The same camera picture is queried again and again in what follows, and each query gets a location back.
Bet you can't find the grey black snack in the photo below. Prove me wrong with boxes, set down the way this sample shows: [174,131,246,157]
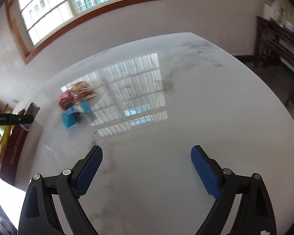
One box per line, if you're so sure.
[21,102,40,131]

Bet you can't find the pink wrapped candy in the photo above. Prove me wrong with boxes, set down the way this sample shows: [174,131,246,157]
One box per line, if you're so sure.
[58,90,74,110]

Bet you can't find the white printed bag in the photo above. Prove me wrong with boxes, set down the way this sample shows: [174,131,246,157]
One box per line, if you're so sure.
[262,0,283,23]

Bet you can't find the dark wooden side table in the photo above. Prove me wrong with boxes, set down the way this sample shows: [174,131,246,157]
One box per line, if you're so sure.
[253,16,294,107]

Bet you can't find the wooden framed window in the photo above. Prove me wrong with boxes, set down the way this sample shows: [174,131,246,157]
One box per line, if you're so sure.
[6,0,156,63]

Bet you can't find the light blue candy wrapper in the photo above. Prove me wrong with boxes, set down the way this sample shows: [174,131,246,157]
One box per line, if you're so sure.
[61,100,92,129]

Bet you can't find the clear bag orange snacks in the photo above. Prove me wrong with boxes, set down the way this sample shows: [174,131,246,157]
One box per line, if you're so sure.
[69,81,99,103]

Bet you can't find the maroon gold toffee tin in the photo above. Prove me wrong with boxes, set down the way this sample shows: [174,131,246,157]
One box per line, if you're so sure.
[0,123,43,190]

